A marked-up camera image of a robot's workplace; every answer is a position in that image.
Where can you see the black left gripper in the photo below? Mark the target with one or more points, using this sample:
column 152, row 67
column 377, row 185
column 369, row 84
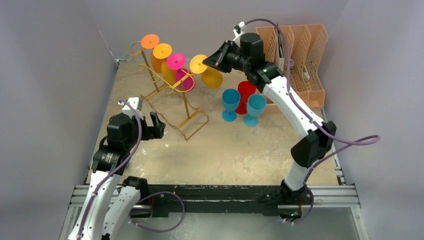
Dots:
column 152, row 132

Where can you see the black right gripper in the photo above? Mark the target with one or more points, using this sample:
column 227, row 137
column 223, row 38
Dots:
column 227, row 56

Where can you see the yellow wine glass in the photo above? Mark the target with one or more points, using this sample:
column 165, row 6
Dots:
column 169, row 75
column 211, row 77

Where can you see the magenta wine glass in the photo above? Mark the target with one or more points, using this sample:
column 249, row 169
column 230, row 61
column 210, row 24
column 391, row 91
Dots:
column 183, row 78

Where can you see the red wine glass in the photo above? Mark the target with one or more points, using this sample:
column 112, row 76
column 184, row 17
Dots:
column 245, row 89

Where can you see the light blue wine glass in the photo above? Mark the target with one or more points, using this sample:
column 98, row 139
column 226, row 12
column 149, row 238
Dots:
column 256, row 104

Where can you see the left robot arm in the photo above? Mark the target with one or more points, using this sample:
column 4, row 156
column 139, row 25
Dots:
column 100, row 218

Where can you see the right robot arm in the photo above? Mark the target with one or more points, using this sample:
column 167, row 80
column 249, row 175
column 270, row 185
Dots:
column 246, row 54

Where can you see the yellow wine glass back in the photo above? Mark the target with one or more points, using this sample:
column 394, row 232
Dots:
column 169, row 75

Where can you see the orange wine glass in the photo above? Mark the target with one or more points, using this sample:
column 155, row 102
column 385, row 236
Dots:
column 150, row 42

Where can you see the dark folder in organizer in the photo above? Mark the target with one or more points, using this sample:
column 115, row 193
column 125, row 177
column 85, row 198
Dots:
column 281, row 57

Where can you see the peach plastic file organizer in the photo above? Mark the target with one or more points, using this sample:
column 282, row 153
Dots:
column 306, row 46

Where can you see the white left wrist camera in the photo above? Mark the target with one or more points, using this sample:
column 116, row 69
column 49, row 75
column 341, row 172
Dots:
column 136, row 103

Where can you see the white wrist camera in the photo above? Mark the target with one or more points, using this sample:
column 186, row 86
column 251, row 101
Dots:
column 136, row 103
column 238, row 31

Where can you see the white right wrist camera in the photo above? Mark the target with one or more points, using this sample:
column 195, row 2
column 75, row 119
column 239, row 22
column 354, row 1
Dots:
column 238, row 31

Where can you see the gold wire wine glass rack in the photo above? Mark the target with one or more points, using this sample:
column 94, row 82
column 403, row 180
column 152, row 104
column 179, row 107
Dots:
column 188, row 123

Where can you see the aluminium frame rail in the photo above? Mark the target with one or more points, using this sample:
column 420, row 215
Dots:
column 341, row 196

